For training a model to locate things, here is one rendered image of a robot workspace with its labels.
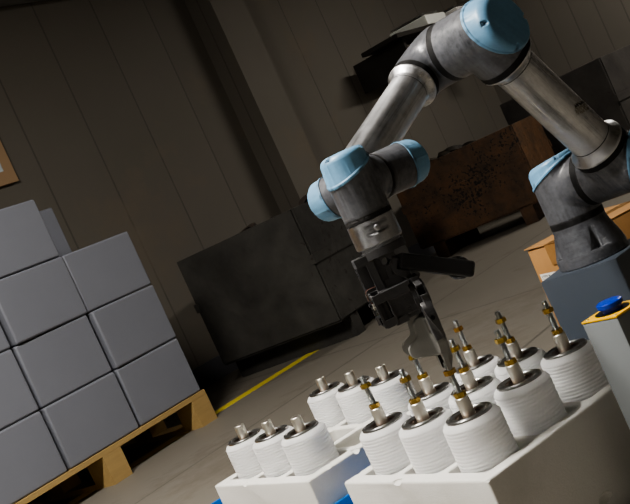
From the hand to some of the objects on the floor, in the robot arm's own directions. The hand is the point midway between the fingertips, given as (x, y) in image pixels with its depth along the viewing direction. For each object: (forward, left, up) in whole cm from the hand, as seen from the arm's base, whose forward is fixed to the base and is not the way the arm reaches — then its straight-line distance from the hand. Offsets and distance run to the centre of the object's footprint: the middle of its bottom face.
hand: (448, 358), depth 155 cm
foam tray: (-28, -60, -34) cm, 74 cm away
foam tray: (-14, -9, -34) cm, 38 cm away
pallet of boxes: (-96, -282, -34) cm, 300 cm away
